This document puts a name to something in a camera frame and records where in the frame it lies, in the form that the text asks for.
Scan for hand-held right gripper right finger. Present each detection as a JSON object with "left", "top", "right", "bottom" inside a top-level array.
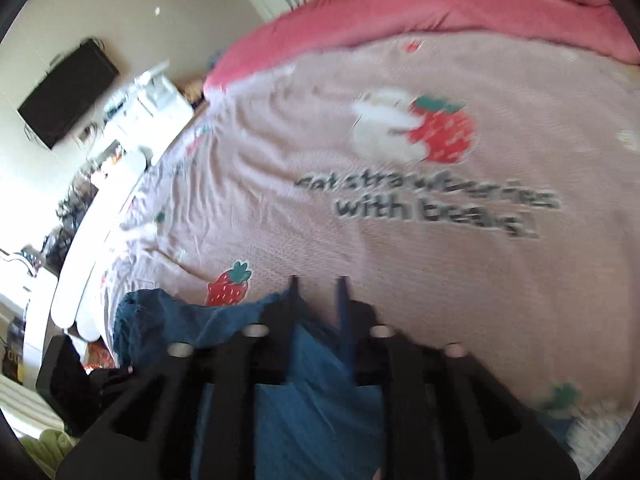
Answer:
[{"left": 335, "top": 276, "right": 582, "bottom": 480}]

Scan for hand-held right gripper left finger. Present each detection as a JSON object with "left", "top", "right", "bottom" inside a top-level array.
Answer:
[{"left": 55, "top": 275, "right": 300, "bottom": 480}]

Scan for blue denim pants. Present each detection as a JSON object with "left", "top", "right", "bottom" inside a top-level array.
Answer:
[{"left": 112, "top": 287, "right": 396, "bottom": 480}]

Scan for cluttered side shelf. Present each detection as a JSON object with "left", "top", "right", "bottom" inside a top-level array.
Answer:
[{"left": 0, "top": 310, "right": 32, "bottom": 388}]

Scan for pink strawberry printed bedsheet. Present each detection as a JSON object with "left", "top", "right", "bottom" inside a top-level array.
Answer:
[{"left": 100, "top": 30, "right": 640, "bottom": 466}]

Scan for green cloth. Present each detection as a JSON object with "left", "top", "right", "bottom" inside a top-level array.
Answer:
[{"left": 20, "top": 427, "right": 77, "bottom": 479}]

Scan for white bed footboard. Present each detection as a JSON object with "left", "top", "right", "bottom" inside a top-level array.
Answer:
[{"left": 50, "top": 150, "right": 149, "bottom": 342}]

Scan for brown patterned cloth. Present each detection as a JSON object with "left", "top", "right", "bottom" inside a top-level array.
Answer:
[{"left": 181, "top": 81, "right": 207, "bottom": 107}]

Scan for white dresser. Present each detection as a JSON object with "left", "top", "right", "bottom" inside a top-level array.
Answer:
[{"left": 102, "top": 62, "right": 195, "bottom": 161}]

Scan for pink quilt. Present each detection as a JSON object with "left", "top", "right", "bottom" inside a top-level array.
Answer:
[{"left": 202, "top": 0, "right": 640, "bottom": 96}]

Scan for black wall television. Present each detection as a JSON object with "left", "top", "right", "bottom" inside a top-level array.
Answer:
[{"left": 17, "top": 37, "right": 121, "bottom": 151}]

